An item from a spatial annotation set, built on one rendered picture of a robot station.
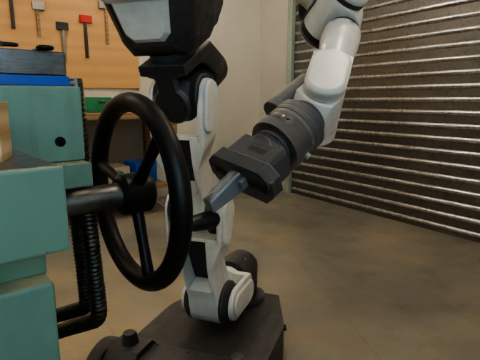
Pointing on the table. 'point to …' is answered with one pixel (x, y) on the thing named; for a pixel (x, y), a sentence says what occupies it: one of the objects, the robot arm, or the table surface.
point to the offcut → (5, 133)
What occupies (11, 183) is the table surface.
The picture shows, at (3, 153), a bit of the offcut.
